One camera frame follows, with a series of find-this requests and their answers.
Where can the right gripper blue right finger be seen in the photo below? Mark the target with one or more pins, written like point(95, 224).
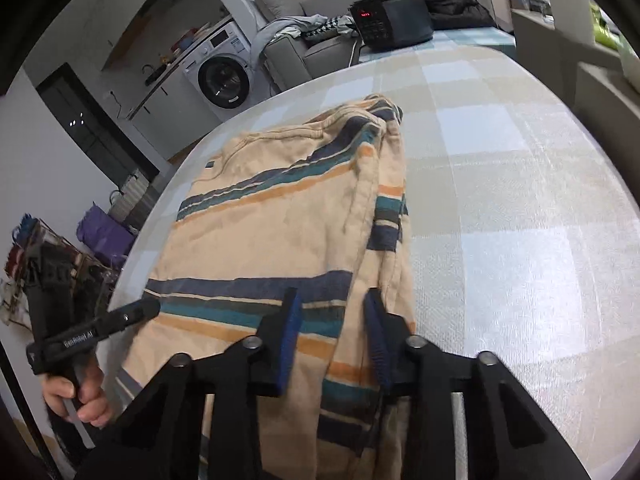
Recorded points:
point(380, 345)

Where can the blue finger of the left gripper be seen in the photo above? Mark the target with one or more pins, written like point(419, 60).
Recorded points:
point(142, 310)

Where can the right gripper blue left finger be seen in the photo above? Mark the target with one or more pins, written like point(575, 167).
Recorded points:
point(290, 319)

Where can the striped beige t-shirt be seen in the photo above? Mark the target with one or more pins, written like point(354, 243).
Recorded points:
point(319, 207)

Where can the grey clothes on sofa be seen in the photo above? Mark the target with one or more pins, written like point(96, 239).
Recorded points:
point(313, 29)

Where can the person's left hand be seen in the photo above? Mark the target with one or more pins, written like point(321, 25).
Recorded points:
point(95, 409)

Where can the wooden shoe rack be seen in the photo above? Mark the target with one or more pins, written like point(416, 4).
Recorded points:
point(50, 284)

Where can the purple bag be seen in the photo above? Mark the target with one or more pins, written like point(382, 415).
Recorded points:
point(108, 240)

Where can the woven laundry basket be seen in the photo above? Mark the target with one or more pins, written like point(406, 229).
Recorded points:
point(132, 204)

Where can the plaid beige tablecloth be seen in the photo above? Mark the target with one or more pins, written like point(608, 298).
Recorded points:
point(523, 239)

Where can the white front-load washing machine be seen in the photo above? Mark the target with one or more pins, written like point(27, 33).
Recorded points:
point(219, 69)

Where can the grey sofa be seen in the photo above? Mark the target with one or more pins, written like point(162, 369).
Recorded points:
point(297, 46)

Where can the black electric pressure cooker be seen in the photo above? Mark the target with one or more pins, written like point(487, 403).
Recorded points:
point(392, 24)

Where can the teal plaid side table cloth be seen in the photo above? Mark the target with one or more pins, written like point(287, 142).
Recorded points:
point(487, 37)

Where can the grey sofa cushion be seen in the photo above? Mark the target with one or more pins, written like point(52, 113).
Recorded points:
point(273, 9)

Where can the grey curved counter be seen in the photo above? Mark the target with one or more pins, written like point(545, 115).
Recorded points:
point(588, 79)

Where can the white bowl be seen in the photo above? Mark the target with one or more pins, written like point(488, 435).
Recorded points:
point(630, 63)

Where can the green plastic bag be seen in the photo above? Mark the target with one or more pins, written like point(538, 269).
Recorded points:
point(602, 32)

